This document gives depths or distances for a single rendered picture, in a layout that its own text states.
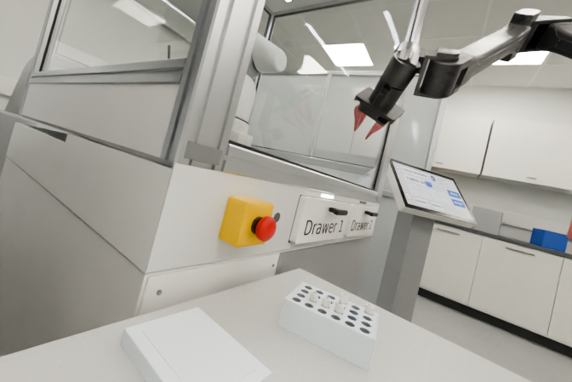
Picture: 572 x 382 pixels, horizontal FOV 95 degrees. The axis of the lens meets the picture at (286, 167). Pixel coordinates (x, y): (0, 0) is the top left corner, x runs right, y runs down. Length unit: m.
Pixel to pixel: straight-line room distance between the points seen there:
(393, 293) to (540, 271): 2.20
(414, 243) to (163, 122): 1.44
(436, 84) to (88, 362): 0.62
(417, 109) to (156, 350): 2.28
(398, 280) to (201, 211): 1.36
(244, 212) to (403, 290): 1.37
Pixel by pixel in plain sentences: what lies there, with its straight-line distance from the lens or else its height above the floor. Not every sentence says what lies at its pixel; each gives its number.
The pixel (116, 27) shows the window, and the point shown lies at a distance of 0.74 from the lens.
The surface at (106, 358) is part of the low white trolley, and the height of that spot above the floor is 0.76.
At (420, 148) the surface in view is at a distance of 2.30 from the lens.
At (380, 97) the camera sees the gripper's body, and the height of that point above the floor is 1.17.
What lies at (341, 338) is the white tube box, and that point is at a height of 0.78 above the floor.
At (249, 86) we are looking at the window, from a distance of 0.46.
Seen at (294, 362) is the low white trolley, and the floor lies 0.76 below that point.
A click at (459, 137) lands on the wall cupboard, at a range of 3.99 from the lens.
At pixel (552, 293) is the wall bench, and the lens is 3.69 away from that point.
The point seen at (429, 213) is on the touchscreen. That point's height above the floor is 0.95.
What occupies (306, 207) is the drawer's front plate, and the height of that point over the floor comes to 0.91.
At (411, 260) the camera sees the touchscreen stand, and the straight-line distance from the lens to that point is 1.65.
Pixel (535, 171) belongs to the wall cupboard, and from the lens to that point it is 4.01.
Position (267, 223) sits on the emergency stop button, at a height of 0.89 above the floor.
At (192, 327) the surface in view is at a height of 0.78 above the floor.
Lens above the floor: 0.96
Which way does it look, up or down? 2 degrees up
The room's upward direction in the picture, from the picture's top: 14 degrees clockwise
